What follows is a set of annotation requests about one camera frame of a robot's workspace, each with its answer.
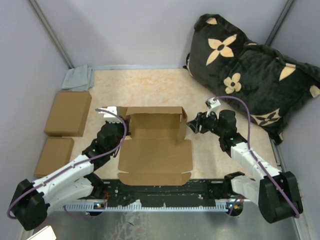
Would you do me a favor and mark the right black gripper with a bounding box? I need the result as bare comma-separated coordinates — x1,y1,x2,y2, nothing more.
186,108,224,137

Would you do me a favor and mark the brown cardboard box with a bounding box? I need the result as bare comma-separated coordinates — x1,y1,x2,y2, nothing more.
118,106,193,186

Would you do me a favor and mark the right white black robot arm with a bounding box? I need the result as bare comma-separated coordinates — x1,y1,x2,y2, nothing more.
187,110,303,224

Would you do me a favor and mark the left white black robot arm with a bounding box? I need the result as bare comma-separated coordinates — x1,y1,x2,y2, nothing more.
7,117,130,231

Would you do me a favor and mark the upper folded cardboard box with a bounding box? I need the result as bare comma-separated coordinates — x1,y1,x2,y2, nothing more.
44,90,92,137

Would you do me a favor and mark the folded cardboard box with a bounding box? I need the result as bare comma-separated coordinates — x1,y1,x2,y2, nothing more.
44,90,92,137
34,137,74,178

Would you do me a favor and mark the lower folded cardboard box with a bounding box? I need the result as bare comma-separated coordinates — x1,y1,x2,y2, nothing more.
34,137,74,178

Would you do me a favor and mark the grey folded cloth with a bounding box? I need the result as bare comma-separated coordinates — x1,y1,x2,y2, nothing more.
61,64,94,92

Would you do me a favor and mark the black floral plush cushion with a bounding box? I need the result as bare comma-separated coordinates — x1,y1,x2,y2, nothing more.
185,14,320,144

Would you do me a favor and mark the white object at bottom corner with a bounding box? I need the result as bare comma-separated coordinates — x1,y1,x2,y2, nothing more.
27,225,57,240

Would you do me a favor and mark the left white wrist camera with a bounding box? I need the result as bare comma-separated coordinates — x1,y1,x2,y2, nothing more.
95,106,121,124

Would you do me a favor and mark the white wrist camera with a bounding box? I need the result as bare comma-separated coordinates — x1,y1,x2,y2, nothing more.
205,97,221,117
95,106,121,124

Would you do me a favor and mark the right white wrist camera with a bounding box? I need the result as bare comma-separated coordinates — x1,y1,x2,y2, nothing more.
205,97,221,117

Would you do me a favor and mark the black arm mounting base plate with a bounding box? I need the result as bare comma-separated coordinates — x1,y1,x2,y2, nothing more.
81,178,240,208

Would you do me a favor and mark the aluminium frame rail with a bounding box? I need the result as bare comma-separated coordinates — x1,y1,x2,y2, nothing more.
59,198,243,214

